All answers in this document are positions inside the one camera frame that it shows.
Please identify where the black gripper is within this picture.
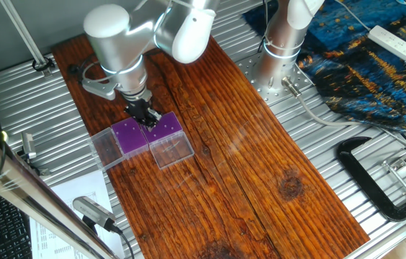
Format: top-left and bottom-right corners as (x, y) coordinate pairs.
(125, 96), (163, 130)

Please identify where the purple pipette tip box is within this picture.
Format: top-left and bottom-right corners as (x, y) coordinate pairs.
(140, 111), (196, 171)
(87, 115), (150, 171)

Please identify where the white printed paper sheet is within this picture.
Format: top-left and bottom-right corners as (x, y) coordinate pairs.
(30, 169), (127, 259)

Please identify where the brown wooden board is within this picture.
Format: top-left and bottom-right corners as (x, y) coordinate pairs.
(50, 14), (371, 259)

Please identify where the shiny metal bar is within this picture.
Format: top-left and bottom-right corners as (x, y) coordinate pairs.
(0, 118), (119, 259)

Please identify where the black keyboard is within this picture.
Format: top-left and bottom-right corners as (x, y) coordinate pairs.
(0, 178), (34, 259)

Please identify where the blue patterned cloth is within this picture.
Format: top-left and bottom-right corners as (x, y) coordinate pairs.
(242, 0), (406, 133)

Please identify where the black C-clamp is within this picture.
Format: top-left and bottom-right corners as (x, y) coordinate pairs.
(336, 135), (406, 223)

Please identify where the white power strip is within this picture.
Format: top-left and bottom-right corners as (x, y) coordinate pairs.
(367, 24), (406, 61)

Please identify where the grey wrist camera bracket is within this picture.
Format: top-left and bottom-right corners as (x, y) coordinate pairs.
(81, 77), (118, 101)

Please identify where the silver camera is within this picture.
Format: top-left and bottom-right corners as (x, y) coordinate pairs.
(72, 196), (117, 233)

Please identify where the silver perforated base plate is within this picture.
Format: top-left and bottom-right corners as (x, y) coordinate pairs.
(237, 53), (315, 107)

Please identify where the black camera cable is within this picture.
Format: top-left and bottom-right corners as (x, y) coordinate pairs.
(111, 224), (136, 259)

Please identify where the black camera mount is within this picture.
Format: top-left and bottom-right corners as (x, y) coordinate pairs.
(15, 149), (52, 178)

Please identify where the small grey camera box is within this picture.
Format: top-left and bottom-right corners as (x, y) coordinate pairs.
(21, 132), (37, 160)

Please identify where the grey cable with metal connector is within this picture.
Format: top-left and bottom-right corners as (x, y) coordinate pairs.
(281, 76), (406, 145)

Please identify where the aluminium profile post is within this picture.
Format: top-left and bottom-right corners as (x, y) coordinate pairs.
(0, 0), (55, 79)

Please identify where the white power cable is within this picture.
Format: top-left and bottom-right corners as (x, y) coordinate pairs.
(333, 0), (371, 32)

